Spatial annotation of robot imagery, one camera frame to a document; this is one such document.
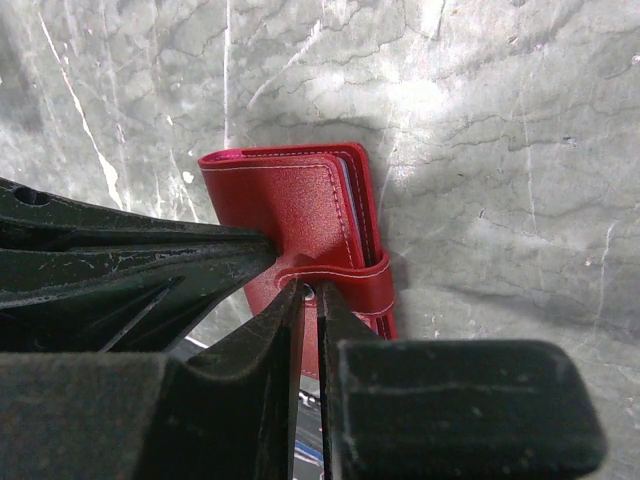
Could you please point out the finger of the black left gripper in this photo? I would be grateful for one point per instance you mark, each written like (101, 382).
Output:
(143, 299)
(33, 220)

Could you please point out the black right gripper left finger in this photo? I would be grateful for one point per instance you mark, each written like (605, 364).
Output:
(116, 415)

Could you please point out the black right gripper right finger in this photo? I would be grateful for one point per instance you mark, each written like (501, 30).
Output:
(462, 409)

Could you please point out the red card holder wallet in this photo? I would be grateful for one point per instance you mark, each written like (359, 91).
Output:
(316, 204)

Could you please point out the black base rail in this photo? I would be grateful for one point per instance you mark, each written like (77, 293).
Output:
(307, 435)

